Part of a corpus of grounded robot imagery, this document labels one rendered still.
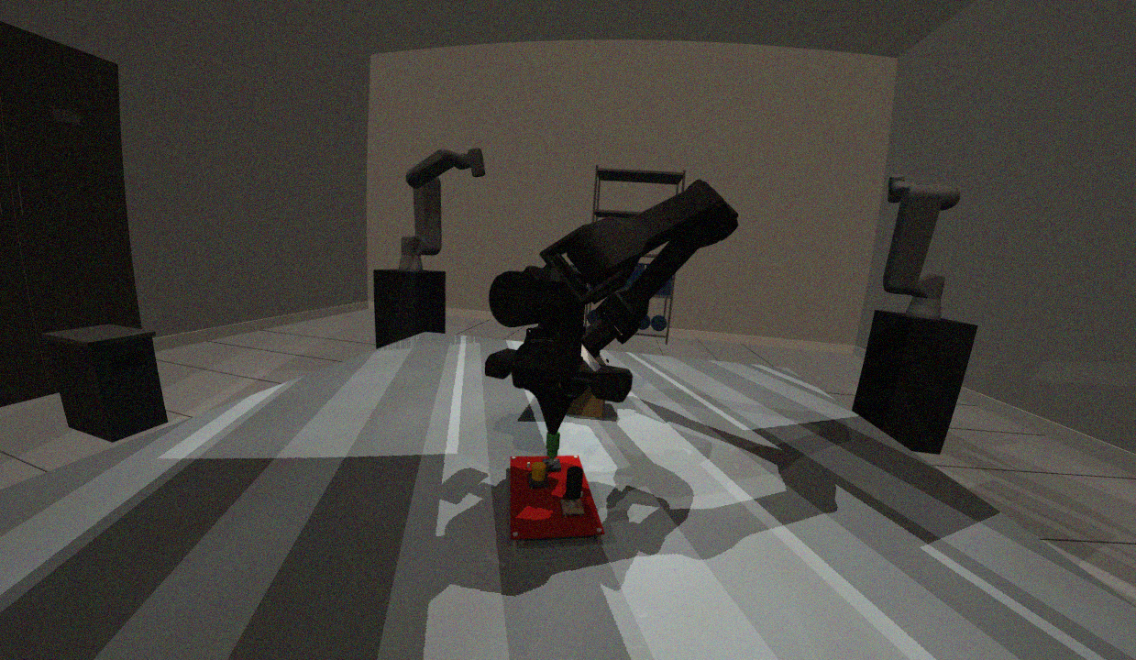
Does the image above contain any red circuit board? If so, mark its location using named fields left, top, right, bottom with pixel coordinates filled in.
left=510, top=432, right=605, bottom=548

